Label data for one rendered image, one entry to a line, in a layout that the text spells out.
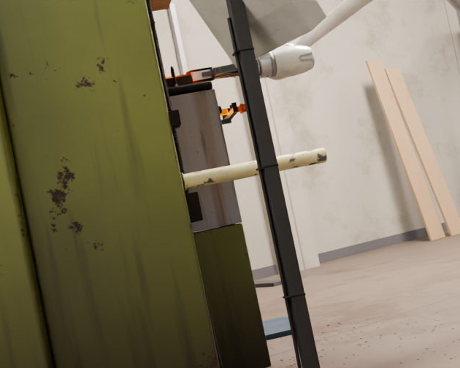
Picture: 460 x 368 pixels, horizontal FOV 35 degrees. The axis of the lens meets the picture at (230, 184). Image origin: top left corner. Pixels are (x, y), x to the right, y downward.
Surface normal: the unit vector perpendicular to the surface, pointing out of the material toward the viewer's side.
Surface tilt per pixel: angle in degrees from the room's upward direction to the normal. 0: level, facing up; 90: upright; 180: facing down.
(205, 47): 90
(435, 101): 90
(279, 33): 120
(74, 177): 90
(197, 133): 90
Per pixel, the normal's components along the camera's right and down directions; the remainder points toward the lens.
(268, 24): -0.59, 0.61
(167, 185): 0.18, -0.09
